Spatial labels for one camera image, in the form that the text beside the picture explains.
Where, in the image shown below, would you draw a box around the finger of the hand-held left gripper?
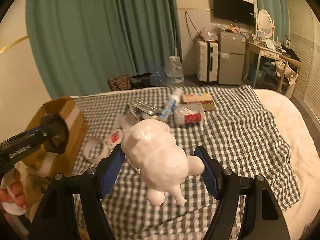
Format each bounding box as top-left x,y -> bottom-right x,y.
25,112 -> 69,154

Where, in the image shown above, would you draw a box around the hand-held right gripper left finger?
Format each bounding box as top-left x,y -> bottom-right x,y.
27,145 -> 125,240

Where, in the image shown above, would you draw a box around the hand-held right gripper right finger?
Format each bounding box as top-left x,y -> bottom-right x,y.
194,145 -> 290,240

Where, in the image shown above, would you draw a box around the brown cardboard box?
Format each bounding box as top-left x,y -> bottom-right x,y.
12,96 -> 88,188

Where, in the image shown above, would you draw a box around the white plush toy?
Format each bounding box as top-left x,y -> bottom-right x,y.
121,119 -> 206,205

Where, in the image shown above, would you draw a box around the person's left hand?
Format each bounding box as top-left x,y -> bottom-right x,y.
0,181 -> 27,209

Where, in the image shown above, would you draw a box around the white tape roll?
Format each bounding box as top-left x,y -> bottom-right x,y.
84,137 -> 110,164

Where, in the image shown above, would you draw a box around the white packet with red print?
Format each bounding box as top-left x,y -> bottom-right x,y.
104,127 -> 125,147

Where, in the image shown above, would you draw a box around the grey checked cloth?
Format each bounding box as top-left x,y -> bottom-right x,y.
67,85 -> 300,240

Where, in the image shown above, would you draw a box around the clear container with red label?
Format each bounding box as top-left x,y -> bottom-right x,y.
174,102 -> 204,125

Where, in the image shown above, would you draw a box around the silver foil packets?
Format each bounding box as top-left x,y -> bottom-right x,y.
125,101 -> 163,117

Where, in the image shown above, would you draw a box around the tan flat box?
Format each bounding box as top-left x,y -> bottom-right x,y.
181,92 -> 215,112

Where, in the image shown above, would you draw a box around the blue and white tube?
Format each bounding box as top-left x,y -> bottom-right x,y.
160,88 -> 183,122

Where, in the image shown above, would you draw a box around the patterned bag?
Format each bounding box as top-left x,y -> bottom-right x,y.
108,75 -> 133,92

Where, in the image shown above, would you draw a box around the white bed quilt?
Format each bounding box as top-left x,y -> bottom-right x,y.
254,87 -> 313,233

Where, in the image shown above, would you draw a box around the green curtain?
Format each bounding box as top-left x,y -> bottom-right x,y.
254,0 -> 290,40
25,0 -> 182,99

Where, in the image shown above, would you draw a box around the large clear water bottle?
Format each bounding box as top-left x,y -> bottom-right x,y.
166,55 -> 185,84

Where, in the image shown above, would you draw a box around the grey small fridge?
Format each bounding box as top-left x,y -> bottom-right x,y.
217,31 -> 247,85

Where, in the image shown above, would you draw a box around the white drawer cabinet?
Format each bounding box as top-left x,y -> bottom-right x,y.
195,40 -> 220,83

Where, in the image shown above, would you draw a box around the wooden chair with clothes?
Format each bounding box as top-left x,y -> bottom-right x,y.
275,55 -> 302,93

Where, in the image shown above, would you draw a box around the white dressing table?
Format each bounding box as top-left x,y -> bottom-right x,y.
244,41 -> 288,80

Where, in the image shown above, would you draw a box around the clear plastic bags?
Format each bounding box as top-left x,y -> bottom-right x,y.
199,27 -> 218,42

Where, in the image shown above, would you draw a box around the white louvered door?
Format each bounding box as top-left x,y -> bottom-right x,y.
287,32 -> 320,105

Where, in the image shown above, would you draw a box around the black bag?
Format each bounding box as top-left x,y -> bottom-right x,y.
281,46 -> 300,62

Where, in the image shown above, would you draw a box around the white oval mirror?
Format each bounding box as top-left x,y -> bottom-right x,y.
256,9 -> 274,40

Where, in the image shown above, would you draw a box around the black wall television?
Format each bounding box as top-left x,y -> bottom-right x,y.
212,0 -> 255,27

